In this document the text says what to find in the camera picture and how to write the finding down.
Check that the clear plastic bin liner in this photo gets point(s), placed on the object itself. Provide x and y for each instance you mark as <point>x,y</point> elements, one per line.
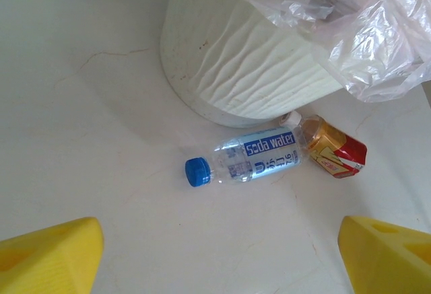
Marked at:
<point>370,38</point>

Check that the white ribbed waste bin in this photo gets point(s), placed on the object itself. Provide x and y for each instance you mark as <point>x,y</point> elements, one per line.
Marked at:
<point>235,55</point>

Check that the soda water bottle blue cap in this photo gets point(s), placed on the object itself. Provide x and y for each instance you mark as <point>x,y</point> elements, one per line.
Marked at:
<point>256,159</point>

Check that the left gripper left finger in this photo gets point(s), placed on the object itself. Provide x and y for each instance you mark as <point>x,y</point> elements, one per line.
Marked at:
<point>50,257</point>

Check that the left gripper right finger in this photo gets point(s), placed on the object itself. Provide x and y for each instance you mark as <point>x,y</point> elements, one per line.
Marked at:
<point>387,260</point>

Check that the red gold label bottle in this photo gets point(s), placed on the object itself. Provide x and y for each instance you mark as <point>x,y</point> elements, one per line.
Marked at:
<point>333,149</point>

